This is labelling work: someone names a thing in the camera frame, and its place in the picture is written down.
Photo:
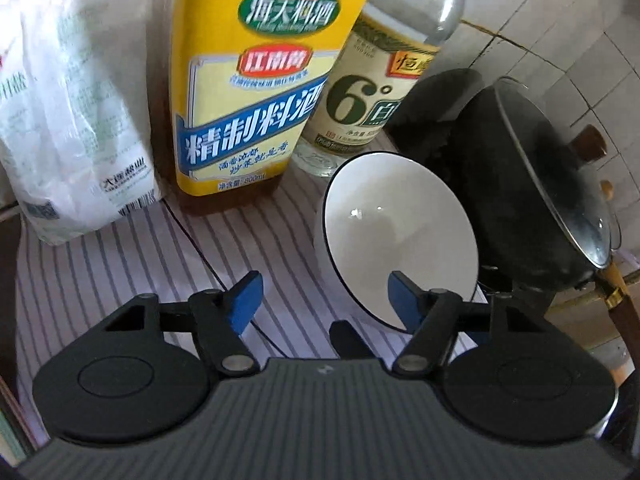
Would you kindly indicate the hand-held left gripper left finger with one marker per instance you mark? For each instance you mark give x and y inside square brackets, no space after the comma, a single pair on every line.
[245,306]

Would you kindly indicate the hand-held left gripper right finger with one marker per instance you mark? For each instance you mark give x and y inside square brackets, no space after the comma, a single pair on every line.
[400,305]

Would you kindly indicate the white bowl with black rim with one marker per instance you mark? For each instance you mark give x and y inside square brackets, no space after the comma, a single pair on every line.
[400,230]

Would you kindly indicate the striped table cloth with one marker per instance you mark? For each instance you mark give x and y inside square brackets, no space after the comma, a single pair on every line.
[125,270]

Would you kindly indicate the black wok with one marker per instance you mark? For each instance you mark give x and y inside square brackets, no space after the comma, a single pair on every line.
[500,210]

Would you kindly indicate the yellow label cooking wine bottle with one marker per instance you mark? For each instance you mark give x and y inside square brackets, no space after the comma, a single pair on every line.
[250,125]

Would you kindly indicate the glass wok lid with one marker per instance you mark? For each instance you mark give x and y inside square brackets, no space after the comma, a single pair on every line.
[565,185]

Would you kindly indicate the beige label vinegar bottle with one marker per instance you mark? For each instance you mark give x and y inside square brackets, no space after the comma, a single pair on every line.
[350,105]

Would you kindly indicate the small wooden knob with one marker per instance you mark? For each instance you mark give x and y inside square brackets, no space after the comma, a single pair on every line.
[606,190]

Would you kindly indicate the white salt bag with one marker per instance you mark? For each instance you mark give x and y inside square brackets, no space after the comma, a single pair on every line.
[75,135]

